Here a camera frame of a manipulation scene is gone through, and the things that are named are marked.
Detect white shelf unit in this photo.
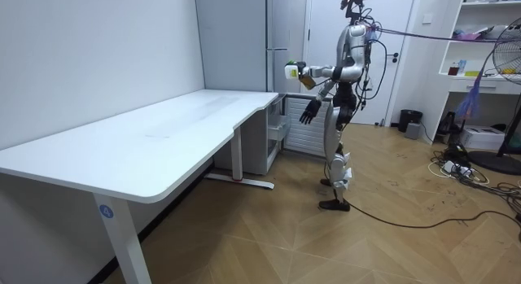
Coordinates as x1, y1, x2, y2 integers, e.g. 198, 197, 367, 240
429, 0, 521, 146

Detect white desk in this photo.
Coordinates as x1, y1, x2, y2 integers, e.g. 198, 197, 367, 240
0, 88, 280, 284

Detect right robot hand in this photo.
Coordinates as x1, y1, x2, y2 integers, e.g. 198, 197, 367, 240
299, 98, 323, 126

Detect white room door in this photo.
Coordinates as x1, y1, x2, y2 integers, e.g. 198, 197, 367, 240
303, 0, 417, 126

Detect cable bundle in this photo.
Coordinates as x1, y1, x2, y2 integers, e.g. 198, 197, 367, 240
366, 24, 521, 120

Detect white cardboard box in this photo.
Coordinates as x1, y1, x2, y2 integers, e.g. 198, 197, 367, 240
459, 125, 507, 151

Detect brown packet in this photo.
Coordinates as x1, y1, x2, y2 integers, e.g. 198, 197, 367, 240
299, 73, 317, 91

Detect grey fridge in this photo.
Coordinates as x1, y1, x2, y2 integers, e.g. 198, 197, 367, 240
194, 0, 312, 177

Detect open fridge door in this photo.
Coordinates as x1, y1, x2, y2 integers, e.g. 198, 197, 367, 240
282, 93, 332, 159

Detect black waste bin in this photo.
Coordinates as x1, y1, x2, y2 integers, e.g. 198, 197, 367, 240
397, 108, 424, 133

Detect small grey box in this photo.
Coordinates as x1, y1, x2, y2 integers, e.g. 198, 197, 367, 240
404, 122, 423, 141

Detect robot body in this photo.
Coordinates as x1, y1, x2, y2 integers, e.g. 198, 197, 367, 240
331, 0, 387, 126

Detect black standing fan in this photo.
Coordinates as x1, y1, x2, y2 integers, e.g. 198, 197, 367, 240
466, 16, 521, 177

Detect black floor cable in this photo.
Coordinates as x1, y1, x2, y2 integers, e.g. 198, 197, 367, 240
344, 199, 521, 229

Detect white power strip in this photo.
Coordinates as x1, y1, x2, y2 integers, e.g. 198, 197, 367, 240
442, 159, 474, 178

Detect robot legs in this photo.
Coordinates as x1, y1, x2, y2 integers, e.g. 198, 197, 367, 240
318, 106, 353, 213

